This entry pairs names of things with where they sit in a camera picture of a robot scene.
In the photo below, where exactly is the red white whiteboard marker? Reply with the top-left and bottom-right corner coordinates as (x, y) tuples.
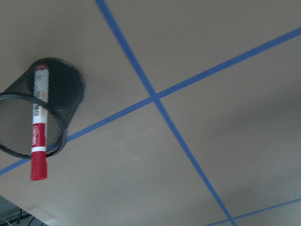
(31, 63), (49, 181)

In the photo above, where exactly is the black mesh cup far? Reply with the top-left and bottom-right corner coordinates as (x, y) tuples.
(0, 57), (86, 159)

